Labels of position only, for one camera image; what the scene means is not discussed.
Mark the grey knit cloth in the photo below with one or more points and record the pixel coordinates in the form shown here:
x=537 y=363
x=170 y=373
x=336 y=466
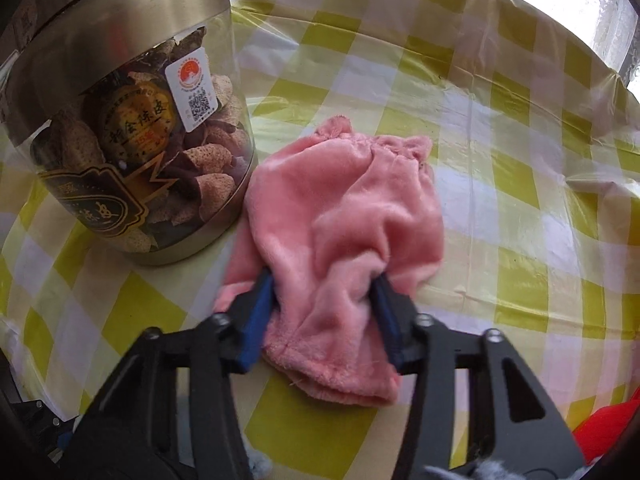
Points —
x=260 y=465

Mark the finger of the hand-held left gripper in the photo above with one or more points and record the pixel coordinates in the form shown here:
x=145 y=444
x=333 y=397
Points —
x=40 y=425

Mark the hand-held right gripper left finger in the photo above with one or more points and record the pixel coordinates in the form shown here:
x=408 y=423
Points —
x=255 y=320

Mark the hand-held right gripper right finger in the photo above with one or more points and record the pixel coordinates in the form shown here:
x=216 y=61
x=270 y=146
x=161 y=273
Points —
x=387 y=325

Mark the clear jar with silver lid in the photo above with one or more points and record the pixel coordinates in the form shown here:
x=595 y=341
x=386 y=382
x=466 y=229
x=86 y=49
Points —
x=125 y=110

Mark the pink plush cloth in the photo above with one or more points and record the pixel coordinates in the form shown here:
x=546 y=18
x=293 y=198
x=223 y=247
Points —
x=235 y=280
x=340 y=210

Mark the green checkered plastic tablecloth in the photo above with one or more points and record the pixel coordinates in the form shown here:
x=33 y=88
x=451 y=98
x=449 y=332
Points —
x=500 y=160

